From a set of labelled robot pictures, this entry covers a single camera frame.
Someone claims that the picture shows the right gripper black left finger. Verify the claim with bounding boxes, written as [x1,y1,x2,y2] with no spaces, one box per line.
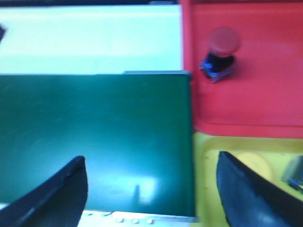
[0,156,88,227]

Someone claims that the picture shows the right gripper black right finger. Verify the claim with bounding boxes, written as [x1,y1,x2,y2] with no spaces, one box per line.
[216,151,303,227]

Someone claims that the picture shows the yellow push button switch spare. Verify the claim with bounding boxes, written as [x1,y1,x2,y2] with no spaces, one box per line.
[236,152,273,182]

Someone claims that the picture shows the yellow mushroom push button switch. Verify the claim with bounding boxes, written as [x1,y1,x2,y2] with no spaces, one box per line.
[282,155,303,193]

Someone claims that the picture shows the red mushroom push button switch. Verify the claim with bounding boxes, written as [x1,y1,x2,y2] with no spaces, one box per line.
[200,26,241,83]

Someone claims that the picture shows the yellow plastic tray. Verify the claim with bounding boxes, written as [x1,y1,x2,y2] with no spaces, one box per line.
[194,132,303,227]

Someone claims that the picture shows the green conveyor belt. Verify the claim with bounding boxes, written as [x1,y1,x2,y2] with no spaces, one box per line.
[0,73,196,217]

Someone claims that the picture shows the red plastic tray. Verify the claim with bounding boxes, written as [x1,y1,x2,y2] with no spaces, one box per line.
[180,0,303,139]

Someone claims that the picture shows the aluminium conveyor frame rail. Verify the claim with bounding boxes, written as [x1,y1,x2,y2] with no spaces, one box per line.
[80,210,198,224]

